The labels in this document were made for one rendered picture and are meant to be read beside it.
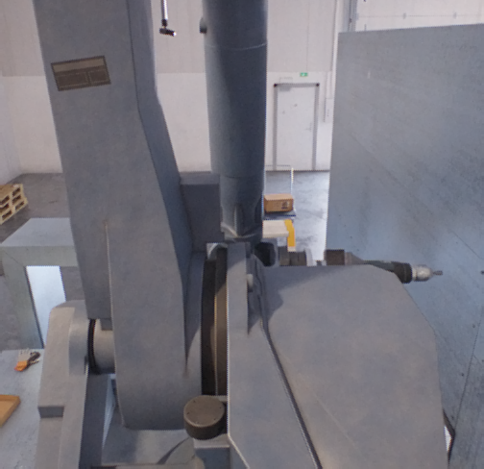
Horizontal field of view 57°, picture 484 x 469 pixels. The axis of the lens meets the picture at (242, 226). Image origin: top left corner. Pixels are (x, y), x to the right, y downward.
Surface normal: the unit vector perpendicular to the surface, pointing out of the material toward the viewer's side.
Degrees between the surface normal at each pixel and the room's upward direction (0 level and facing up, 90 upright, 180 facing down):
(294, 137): 90
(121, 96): 90
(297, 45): 90
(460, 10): 90
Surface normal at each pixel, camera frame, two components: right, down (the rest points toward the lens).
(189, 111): -0.01, 0.39
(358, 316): -0.01, -0.92
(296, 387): -0.50, -0.46
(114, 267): 0.01, 0.14
